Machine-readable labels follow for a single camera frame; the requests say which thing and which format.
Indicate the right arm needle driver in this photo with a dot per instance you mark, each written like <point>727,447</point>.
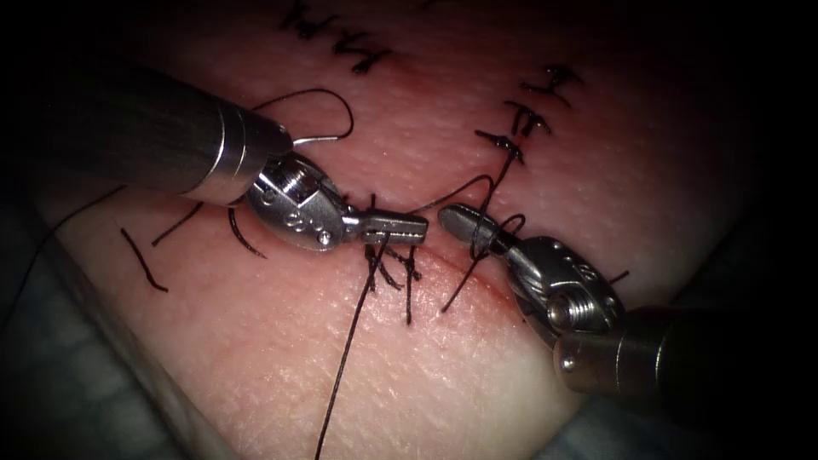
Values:
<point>562,287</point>

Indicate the right arm needle driver jaw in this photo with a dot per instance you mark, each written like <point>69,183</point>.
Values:
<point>470,223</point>

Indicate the left arm needle driver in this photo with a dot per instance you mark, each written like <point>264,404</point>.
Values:
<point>300,211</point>

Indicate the left arm needle driver jaw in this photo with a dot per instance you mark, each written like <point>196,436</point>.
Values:
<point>399,237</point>
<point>396,222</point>

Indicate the black thread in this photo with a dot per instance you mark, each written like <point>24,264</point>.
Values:
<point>348,351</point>

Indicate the dark left arm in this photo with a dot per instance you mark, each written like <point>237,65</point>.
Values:
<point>160,131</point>

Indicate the dark right arm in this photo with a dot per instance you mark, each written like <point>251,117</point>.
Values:
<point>671,358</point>

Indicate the black stitching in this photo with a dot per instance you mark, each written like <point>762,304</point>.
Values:
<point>525,116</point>
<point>144,262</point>
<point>409,281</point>
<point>367,60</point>

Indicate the curved steel needle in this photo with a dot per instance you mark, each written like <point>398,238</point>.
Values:
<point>349,118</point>

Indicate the tissue pad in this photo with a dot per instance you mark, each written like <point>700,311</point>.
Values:
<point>268,345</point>

